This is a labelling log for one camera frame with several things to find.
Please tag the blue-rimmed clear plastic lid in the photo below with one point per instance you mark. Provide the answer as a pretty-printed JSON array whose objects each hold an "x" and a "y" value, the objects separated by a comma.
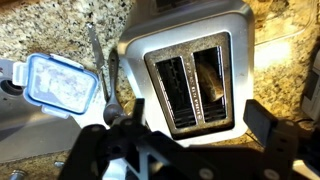
[{"x": 56, "y": 83}]

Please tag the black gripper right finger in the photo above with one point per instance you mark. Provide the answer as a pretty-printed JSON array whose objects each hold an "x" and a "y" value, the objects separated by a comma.
[{"x": 280, "y": 146}]

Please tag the silver table knife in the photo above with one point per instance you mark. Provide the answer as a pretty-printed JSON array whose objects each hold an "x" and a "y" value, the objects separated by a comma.
[{"x": 96, "y": 50}]

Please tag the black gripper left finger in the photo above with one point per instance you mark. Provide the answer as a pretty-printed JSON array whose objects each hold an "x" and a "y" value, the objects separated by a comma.
[{"x": 96, "y": 150}]

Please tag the stainless steel sink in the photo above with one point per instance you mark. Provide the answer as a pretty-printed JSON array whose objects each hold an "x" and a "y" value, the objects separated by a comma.
[{"x": 30, "y": 133}]

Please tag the stainless steel two-slot toaster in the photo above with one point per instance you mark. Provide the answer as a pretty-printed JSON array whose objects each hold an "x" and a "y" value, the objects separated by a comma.
[{"x": 240, "y": 66}]

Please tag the brown bread slice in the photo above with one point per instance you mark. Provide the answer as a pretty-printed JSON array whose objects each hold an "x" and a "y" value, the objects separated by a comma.
[{"x": 210, "y": 81}]

